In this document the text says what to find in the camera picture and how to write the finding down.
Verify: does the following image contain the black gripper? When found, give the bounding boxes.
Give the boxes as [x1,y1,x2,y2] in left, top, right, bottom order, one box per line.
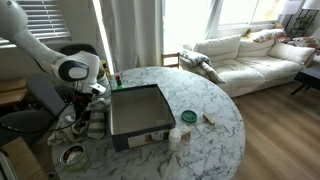
[73,93,93,126]

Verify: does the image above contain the grey striped cream towel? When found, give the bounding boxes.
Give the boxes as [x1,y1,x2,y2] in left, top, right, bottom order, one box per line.
[46,98,109,146]

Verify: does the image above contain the blue cardboard box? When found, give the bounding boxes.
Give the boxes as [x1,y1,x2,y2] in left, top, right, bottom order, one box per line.
[109,83,177,153]

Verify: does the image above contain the green sauce bottle red cap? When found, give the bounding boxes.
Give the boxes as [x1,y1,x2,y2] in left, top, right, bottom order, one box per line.
[114,74,125,90]

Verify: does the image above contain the grey blue chair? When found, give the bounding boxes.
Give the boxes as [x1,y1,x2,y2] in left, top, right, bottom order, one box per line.
[0,74,68,148]

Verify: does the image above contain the wooden shelf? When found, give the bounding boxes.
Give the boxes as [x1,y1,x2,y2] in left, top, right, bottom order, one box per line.
[0,78,29,108]

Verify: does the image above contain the white plastic bottle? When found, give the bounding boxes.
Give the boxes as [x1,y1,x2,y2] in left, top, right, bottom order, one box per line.
[167,127,182,152]

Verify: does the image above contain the white curtain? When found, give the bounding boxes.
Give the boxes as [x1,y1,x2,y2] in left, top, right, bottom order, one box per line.
[99,0,164,73]

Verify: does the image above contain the green round lid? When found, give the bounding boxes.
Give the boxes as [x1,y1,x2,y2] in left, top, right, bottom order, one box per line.
[180,109,198,124]

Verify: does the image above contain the wooden chair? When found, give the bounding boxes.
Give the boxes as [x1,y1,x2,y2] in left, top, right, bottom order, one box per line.
[161,52,181,69]

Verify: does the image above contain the white window blinds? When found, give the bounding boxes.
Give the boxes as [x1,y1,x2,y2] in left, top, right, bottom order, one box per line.
[13,0,72,49]

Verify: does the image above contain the grey white throw blanket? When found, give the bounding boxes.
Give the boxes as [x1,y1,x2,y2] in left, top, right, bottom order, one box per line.
[179,49,227,84]

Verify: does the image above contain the large cream sofa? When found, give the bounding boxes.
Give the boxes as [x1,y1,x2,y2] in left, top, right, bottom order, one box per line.
[182,33,317,98]

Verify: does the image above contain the cream floral cushion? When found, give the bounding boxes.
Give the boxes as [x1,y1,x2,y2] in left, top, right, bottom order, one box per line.
[248,28,286,43]

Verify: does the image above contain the black coffee table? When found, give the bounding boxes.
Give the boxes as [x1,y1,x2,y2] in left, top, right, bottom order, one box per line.
[289,64,320,97]

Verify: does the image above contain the patterned cushion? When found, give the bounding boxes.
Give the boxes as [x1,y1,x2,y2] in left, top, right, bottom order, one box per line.
[293,35,320,51]

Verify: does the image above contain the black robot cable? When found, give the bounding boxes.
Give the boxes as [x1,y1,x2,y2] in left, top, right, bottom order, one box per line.
[0,103,79,134]

